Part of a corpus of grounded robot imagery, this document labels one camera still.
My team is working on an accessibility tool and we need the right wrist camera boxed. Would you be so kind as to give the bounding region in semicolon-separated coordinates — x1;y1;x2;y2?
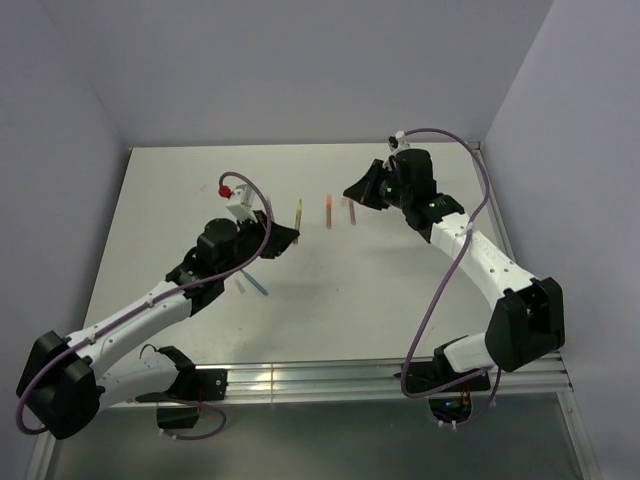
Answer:
387;131;411;156

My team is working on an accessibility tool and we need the blue pen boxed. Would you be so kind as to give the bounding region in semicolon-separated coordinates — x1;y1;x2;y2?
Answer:
241;270;269;296

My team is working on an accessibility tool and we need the yellow pen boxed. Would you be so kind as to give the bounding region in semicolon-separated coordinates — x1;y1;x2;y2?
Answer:
293;199;303;245

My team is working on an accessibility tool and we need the orange pen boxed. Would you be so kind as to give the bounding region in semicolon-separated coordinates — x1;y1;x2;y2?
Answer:
325;194;333;230

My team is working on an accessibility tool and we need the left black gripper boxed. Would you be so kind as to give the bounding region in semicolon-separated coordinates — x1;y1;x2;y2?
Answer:
218;210;299;279

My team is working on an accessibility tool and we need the pink pen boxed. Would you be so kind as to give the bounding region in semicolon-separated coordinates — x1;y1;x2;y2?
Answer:
348;199;357;226

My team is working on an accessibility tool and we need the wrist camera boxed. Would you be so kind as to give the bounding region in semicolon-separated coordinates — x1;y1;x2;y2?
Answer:
387;131;411;156
218;184;257;223

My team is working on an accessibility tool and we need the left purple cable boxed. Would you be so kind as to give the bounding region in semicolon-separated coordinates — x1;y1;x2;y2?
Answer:
14;172;275;435

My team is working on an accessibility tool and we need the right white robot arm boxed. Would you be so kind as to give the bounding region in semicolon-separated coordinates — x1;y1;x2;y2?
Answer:
344;148;565;390

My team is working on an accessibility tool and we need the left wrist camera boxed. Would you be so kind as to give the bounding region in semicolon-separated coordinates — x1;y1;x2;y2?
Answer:
218;184;257;223

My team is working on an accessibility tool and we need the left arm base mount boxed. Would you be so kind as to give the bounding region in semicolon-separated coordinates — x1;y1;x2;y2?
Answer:
135;368;228;441

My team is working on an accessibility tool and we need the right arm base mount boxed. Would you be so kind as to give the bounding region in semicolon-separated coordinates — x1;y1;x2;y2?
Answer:
404;341;491;430

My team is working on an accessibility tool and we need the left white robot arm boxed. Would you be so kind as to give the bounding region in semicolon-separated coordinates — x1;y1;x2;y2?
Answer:
15;211;300;439

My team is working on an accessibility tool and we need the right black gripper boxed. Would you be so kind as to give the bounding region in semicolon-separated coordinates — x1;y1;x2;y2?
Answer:
345;159;412;210

